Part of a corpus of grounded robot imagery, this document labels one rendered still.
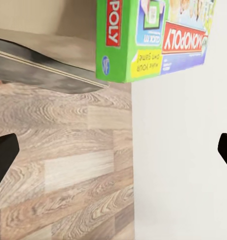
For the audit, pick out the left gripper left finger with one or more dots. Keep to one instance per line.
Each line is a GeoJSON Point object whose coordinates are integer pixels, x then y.
{"type": "Point", "coordinates": [9, 149]}

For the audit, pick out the board game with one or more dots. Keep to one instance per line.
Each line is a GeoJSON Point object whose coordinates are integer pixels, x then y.
{"type": "Point", "coordinates": [140, 39]}

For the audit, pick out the bed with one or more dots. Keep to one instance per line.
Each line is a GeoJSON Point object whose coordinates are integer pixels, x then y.
{"type": "Point", "coordinates": [50, 45]}

